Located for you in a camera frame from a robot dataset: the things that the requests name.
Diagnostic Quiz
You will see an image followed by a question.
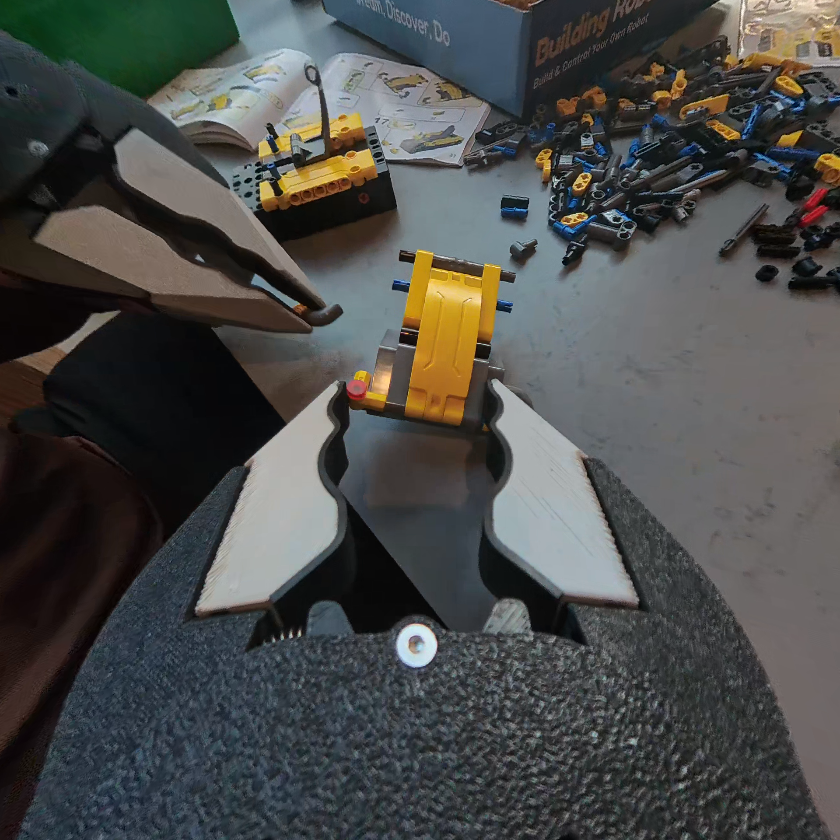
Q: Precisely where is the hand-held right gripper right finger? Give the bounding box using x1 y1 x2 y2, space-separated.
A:
483 379 641 608

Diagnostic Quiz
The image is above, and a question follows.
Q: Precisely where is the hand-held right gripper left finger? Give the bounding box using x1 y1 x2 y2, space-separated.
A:
196 381 358 618

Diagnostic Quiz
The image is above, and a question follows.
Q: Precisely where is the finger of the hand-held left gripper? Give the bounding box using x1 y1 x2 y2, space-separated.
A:
113 126 327 316
29 209 315 334

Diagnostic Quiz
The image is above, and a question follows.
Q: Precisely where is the yellow panel vehicle assembly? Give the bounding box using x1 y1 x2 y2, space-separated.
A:
346 248 521 432

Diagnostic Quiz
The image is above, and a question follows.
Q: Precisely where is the grey desk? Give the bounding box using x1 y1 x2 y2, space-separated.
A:
147 0 840 840

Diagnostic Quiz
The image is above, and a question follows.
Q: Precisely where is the green box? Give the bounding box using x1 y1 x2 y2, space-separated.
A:
0 0 241 99

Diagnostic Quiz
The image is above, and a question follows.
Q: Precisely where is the black base yellow panel assembly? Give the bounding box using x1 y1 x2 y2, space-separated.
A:
231 61 399 242

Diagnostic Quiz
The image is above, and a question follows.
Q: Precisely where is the open instruction booklet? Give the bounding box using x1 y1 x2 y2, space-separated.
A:
147 48 493 169

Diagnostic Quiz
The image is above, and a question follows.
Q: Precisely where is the cardboard kit box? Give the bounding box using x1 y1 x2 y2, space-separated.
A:
322 0 723 120

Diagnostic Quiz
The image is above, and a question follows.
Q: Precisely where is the grey axle beam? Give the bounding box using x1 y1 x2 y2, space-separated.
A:
718 202 771 258

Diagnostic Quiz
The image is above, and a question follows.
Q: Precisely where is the pile of small building pieces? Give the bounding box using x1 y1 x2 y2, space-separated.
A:
462 36 840 294

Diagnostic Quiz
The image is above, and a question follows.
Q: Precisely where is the yellow black sticker sheet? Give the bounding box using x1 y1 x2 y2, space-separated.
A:
738 0 840 68

